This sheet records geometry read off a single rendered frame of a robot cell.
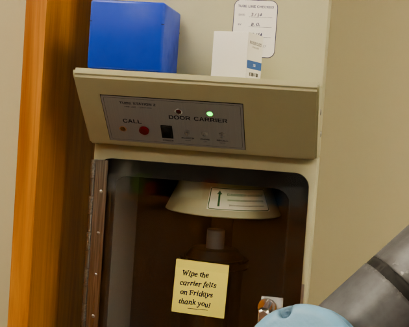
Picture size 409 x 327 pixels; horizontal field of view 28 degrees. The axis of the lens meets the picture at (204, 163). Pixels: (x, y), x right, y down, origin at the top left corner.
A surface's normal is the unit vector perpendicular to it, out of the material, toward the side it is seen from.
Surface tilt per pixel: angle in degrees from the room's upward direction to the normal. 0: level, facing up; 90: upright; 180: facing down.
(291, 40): 90
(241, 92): 135
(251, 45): 90
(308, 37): 90
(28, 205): 90
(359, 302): 54
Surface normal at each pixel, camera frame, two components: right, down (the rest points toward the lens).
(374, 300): -0.42, -0.52
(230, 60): -0.44, 0.02
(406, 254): -0.55, -0.60
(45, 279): 0.98, 0.07
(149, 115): -0.17, 0.73
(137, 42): -0.18, 0.04
